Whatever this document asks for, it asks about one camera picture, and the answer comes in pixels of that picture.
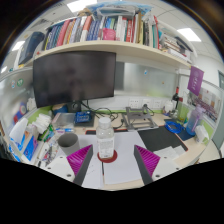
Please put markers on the clear plastic box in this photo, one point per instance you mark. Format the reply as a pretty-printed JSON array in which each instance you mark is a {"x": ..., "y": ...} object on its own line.
[{"x": 63, "y": 120}]

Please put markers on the grey metal laptop stand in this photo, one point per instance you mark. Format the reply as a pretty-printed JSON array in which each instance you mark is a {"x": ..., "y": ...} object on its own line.
[{"x": 140, "y": 120}]

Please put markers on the flat round red coaster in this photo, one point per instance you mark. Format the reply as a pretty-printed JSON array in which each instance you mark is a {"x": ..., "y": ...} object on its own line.
[{"x": 114, "y": 158}]

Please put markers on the purple drinking bottle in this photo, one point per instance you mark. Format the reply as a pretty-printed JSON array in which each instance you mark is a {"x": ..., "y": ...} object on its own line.
[{"x": 193, "y": 121}]

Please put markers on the grey paper cup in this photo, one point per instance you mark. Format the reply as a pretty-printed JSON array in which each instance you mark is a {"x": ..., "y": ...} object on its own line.
[{"x": 69, "y": 146}]

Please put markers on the small blue box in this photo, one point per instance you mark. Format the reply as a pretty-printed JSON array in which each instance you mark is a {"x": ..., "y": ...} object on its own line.
[{"x": 83, "y": 117}]

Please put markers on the wall shelf with books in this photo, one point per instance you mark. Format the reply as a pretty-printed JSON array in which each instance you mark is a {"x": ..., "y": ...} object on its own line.
[{"x": 110, "y": 46}]

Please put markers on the blue tissue box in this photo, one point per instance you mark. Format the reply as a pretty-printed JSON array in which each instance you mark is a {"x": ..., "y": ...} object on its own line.
[{"x": 30, "y": 148}]

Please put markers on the black computer monitor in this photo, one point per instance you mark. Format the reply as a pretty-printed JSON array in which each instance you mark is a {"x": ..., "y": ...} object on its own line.
[{"x": 73, "y": 80}]

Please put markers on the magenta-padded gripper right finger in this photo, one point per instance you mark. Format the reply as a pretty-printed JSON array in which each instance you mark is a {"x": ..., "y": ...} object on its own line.
[{"x": 165, "y": 166}]

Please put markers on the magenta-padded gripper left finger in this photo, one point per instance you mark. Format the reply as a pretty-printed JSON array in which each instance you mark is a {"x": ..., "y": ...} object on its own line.
[{"x": 63, "y": 166}]

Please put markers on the blank white paper sheet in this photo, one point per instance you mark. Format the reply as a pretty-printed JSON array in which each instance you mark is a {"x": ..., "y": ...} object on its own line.
[{"x": 123, "y": 163}]

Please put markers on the clear plastic water bottle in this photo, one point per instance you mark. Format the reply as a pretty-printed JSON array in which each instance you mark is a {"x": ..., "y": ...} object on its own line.
[{"x": 105, "y": 141}]

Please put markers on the grey door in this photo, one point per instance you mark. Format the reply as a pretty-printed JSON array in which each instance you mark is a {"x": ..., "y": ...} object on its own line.
[{"x": 220, "y": 110}]

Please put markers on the purple hanging banner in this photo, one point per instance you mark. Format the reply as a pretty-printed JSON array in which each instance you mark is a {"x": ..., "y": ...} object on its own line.
[{"x": 195, "y": 80}]

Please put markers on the colourful wall poster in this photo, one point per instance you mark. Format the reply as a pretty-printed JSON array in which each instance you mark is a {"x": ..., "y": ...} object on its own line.
[{"x": 208, "y": 105}]

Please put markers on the white wall socket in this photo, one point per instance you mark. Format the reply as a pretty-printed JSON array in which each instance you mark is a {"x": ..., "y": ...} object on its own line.
[
  {"x": 134, "y": 103},
  {"x": 147, "y": 103},
  {"x": 157, "y": 104}
]

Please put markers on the stack of white tissues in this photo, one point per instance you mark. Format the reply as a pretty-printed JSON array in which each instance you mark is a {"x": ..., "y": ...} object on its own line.
[{"x": 41, "y": 122}]

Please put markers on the black desk mat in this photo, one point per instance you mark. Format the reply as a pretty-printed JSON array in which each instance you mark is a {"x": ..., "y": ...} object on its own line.
[{"x": 160, "y": 136}]

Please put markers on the small white paper sheet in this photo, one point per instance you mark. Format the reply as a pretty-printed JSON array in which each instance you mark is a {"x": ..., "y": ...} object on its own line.
[{"x": 168, "y": 152}]

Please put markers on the dark wine bottle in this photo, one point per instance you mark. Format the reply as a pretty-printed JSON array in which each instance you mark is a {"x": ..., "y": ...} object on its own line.
[{"x": 175, "y": 98}]

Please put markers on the white paper with handwriting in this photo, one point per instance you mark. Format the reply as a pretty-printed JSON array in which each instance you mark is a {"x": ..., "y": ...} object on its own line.
[{"x": 93, "y": 175}]

